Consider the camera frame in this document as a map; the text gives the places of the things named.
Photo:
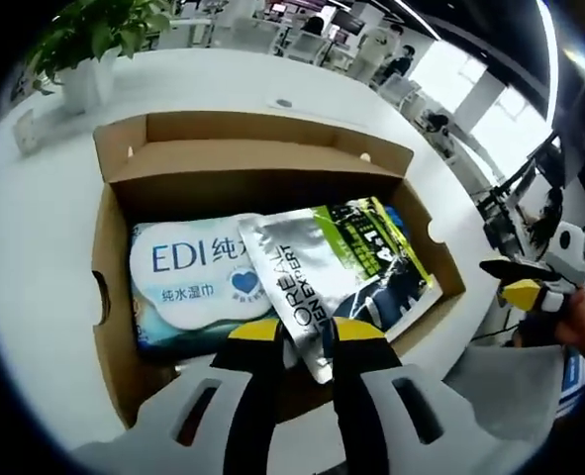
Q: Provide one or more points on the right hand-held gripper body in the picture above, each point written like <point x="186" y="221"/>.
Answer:
<point x="576" y="257"/>

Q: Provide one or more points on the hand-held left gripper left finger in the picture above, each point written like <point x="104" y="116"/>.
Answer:
<point x="213" y="420"/>

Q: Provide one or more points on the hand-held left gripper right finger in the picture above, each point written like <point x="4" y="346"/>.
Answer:
<point x="371" y="420"/>

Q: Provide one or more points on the blue soft wet wipes pack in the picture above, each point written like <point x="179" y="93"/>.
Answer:
<point x="188" y="277"/>

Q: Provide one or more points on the silver green sachet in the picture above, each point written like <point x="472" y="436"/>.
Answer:
<point x="321" y="267"/>

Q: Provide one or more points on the brown cardboard shoe box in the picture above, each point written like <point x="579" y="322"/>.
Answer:
<point x="124" y="277"/>

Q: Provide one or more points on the person's right hand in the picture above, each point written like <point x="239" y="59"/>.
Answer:
<point x="581" y="321"/>

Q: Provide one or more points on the small blue packet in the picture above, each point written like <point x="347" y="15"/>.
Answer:
<point x="398" y="220"/>

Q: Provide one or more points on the white table socket panel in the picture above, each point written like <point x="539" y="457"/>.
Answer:
<point x="312" y="109"/>

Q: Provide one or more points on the small white cup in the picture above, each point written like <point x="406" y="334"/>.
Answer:
<point x="27" y="131"/>

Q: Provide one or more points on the green potted plant white pot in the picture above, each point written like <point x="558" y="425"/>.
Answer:
<point x="94" y="29"/>

